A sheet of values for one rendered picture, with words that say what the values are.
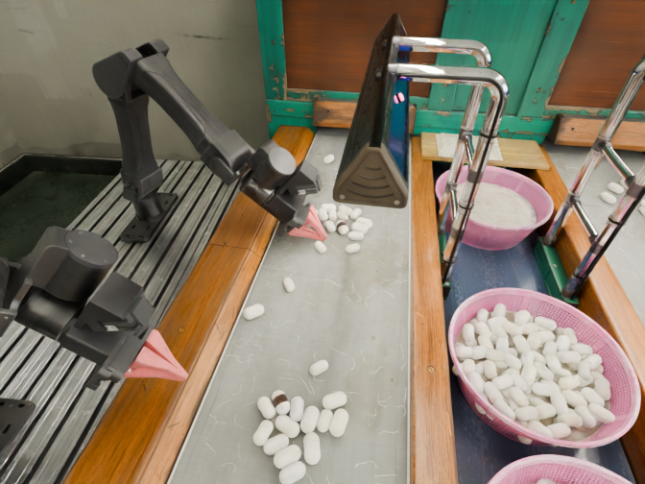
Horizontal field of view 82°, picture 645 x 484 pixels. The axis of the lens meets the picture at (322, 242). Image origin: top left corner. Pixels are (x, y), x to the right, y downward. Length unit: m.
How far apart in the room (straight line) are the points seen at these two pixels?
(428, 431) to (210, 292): 0.42
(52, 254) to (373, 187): 0.34
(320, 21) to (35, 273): 0.92
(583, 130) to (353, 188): 0.94
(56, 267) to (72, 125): 2.29
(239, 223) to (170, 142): 1.66
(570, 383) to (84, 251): 0.68
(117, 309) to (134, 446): 0.21
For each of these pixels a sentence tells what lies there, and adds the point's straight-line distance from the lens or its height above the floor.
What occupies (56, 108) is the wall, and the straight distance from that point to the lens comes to 2.75.
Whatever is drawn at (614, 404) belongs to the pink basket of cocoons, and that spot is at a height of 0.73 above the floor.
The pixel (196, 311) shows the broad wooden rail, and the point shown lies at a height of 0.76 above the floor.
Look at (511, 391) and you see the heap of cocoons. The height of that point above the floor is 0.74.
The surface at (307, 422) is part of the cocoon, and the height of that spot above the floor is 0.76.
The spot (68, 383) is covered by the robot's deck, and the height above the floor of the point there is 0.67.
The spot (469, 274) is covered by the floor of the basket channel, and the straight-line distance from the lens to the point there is 0.89.
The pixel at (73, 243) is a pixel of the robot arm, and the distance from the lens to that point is 0.48.
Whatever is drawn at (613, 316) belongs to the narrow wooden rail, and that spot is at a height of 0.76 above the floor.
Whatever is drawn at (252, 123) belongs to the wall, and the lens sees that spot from 2.22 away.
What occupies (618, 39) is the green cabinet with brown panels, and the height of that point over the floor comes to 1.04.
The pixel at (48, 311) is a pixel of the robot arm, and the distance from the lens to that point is 0.52.
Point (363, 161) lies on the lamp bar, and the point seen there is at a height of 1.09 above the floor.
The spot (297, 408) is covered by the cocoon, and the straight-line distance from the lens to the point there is 0.57.
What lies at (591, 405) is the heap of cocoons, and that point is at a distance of 0.71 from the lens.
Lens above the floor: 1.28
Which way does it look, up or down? 42 degrees down
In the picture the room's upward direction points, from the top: straight up
